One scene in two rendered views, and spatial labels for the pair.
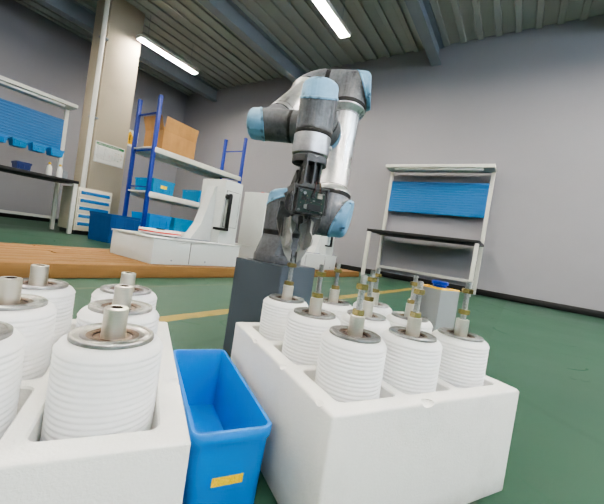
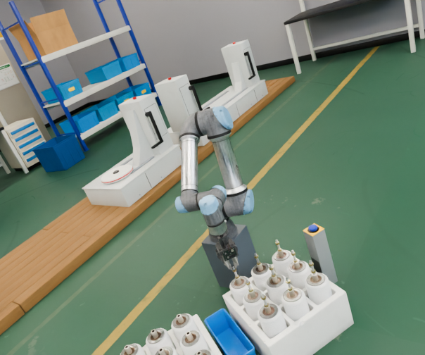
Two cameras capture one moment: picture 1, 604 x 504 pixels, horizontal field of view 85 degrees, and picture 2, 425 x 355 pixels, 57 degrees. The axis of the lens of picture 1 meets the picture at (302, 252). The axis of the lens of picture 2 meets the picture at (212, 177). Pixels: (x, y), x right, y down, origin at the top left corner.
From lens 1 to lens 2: 124 cm
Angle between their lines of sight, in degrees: 24
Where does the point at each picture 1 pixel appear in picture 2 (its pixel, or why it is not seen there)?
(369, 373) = (277, 325)
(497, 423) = (339, 308)
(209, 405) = (229, 329)
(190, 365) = (213, 320)
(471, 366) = (321, 294)
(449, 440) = (317, 326)
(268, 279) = not seen: hidden behind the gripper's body
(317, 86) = (207, 209)
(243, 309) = (219, 266)
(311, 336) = (255, 309)
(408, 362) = (292, 310)
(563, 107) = not seen: outside the picture
